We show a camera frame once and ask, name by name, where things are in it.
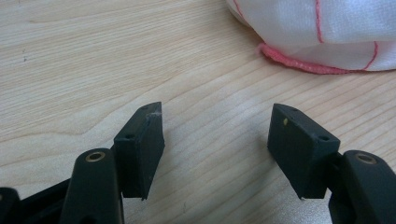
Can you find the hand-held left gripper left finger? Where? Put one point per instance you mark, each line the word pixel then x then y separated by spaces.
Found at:
pixel 137 155

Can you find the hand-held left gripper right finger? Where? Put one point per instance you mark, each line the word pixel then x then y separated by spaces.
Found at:
pixel 299 155

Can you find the white cloth with red grid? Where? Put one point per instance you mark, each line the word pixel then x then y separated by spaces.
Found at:
pixel 323 28

